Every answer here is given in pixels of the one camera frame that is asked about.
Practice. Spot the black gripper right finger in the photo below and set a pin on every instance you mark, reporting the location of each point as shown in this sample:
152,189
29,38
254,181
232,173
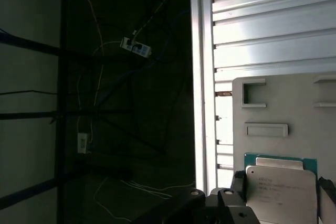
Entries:
328,203

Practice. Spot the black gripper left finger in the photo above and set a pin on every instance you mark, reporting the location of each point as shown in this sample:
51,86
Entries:
236,208

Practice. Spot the silver CPU with teal board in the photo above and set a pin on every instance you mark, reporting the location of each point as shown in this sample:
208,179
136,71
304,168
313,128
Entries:
281,195

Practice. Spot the white plastic parts rack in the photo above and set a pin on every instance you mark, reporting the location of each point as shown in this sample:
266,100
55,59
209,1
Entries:
288,103

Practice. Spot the small white power adapter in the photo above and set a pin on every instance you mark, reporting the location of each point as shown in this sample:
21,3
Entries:
83,142

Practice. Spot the white power strip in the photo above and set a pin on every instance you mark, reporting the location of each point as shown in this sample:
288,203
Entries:
136,47

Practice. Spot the black metal shelf frame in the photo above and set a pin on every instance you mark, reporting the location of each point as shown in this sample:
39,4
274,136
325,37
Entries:
62,77

